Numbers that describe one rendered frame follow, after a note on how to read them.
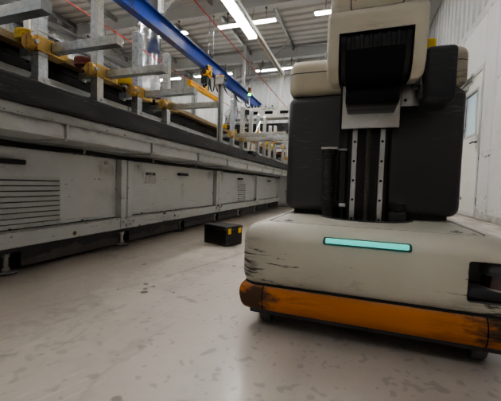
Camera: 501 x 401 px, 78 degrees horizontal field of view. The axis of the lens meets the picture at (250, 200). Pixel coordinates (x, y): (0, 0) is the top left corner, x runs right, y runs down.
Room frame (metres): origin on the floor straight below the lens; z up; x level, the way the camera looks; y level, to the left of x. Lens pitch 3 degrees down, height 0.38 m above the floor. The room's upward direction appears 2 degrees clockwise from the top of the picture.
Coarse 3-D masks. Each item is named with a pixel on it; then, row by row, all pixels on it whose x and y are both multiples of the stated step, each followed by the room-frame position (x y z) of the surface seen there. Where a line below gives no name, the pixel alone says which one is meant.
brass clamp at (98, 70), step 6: (84, 66) 1.29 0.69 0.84; (90, 66) 1.28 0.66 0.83; (96, 66) 1.29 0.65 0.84; (102, 66) 1.31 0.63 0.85; (90, 72) 1.28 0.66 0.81; (96, 72) 1.29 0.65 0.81; (102, 72) 1.32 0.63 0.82; (102, 78) 1.32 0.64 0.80; (108, 78) 1.35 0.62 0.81; (108, 84) 1.41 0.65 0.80
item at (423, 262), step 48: (288, 240) 0.76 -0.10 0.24; (336, 240) 0.72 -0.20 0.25; (384, 240) 0.70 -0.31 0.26; (432, 240) 0.67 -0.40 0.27; (480, 240) 0.65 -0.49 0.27; (240, 288) 0.81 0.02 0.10; (288, 288) 0.77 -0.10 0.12; (336, 288) 0.72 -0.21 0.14; (384, 288) 0.69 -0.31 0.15; (432, 288) 0.66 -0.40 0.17; (480, 288) 0.64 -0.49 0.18; (432, 336) 0.65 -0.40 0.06; (480, 336) 0.62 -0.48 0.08
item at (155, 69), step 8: (160, 64) 1.25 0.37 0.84; (80, 72) 1.38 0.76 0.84; (112, 72) 1.33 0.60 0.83; (120, 72) 1.31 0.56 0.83; (128, 72) 1.30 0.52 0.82; (136, 72) 1.29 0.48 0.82; (144, 72) 1.28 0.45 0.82; (152, 72) 1.27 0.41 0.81; (160, 72) 1.27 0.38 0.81; (80, 80) 1.40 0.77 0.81; (88, 80) 1.39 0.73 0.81
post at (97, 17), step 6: (96, 0) 1.30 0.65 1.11; (102, 0) 1.32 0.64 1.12; (96, 6) 1.30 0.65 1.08; (102, 6) 1.32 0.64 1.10; (96, 12) 1.30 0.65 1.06; (102, 12) 1.32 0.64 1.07; (96, 18) 1.30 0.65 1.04; (102, 18) 1.32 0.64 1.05; (96, 24) 1.30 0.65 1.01; (102, 24) 1.32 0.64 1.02; (96, 30) 1.30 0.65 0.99; (102, 30) 1.32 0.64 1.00; (96, 36) 1.30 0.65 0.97; (96, 54) 1.30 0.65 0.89; (102, 54) 1.32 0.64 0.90; (96, 60) 1.30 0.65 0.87; (102, 60) 1.32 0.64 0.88; (96, 78) 1.30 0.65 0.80; (96, 84) 1.30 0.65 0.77; (102, 84) 1.33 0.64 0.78; (96, 90) 1.30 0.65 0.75; (102, 90) 1.33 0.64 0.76; (102, 96) 1.33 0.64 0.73
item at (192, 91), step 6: (156, 90) 1.55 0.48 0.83; (162, 90) 1.54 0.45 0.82; (168, 90) 1.53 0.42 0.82; (174, 90) 1.52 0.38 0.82; (180, 90) 1.51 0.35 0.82; (186, 90) 1.50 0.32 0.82; (192, 90) 1.49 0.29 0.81; (120, 96) 1.62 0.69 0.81; (126, 96) 1.61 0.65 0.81; (150, 96) 1.57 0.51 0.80; (156, 96) 1.56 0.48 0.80; (162, 96) 1.56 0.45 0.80; (168, 96) 1.56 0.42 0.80
